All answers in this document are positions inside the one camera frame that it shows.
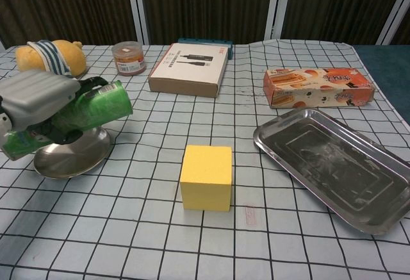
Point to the white cardboard product box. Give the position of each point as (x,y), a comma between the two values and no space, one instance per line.
(189,68)

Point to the yellow plush toy striped shirt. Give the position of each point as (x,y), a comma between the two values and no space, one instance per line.
(72,57)

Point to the teal rectangular block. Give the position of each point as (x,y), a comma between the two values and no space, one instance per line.
(205,40)

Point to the dark teal table pad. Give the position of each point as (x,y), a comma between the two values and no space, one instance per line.
(387,71)

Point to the round gold metal plate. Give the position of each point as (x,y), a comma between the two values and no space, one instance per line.
(70,158)

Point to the clear jar with brown contents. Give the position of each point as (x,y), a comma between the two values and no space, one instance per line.
(128,57)

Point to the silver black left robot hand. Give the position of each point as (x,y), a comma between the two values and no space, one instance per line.
(35,97)

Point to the white black checkered tablecloth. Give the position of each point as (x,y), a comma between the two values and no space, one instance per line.
(128,228)

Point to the rectangular stainless steel tray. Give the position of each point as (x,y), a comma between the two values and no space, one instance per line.
(333,164)

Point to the green snack tube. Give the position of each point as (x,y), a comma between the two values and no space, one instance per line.
(102,105)

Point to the dark folding screen partition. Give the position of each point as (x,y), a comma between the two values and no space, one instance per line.
(208,4)

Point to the yellow sponge block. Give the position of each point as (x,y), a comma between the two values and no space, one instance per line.
(206,177)

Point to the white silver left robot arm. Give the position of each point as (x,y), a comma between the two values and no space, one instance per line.
(3,121)

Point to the orange biscuit box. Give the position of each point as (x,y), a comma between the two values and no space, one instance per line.
(317,87)

